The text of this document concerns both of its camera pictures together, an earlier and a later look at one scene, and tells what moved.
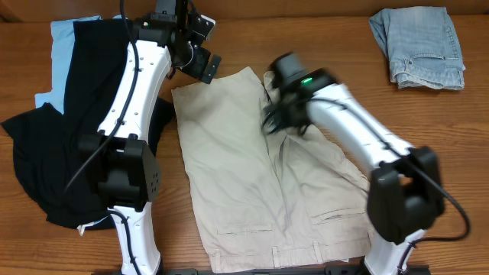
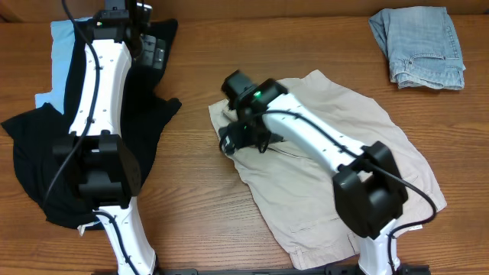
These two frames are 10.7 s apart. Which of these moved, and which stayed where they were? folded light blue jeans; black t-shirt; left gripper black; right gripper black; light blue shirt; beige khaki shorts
Moved: right gripper black; left gripper black; beige khaki shorts
Stayed: black t-shirt; folded light blue jeans; light blue shirt
